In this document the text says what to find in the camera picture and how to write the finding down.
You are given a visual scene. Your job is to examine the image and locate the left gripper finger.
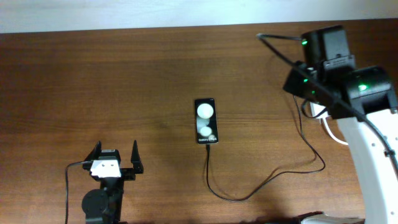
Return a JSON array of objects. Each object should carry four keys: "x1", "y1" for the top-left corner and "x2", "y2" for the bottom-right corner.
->
[
  {"x1": 131, "y1": 140, "x2": 143, "y2": 170},
  {"x1": 84, "y1": 141, "x2": 101, "y2": 162}
]

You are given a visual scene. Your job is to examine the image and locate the black smartphone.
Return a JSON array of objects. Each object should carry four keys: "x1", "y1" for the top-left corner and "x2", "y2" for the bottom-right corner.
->
[{"x1": 194, "y1": 98, "x2": 219, "y2": 144}]

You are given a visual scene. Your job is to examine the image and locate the black USB charging cable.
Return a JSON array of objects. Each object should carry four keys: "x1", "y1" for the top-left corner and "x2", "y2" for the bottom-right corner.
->
[{"x1": 205, "y1": 95, "x2": 327, "y2": 203}]

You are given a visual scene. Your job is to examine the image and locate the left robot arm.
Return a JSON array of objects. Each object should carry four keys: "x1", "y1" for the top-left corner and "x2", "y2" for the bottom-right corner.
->
[{"x1": 81, "y1": 141, "x2": 144, "y2": 224}]

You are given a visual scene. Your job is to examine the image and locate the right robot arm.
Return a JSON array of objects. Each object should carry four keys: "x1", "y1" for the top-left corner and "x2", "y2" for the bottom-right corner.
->
[{"x1": 283, "y1": 26, "x2": 397, "y2": 223}]

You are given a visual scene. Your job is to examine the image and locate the white power strip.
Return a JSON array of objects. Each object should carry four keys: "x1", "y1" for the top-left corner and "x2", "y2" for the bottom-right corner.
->
[{"x1": 310, "y1": 102, "x2": 330, "y2": 121}]

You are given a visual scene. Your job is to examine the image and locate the white power strip cord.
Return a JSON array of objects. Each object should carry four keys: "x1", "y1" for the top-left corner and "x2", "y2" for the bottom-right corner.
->
[{"x1": 320, "y1": 117, "x2": 349, "y2": 146}]

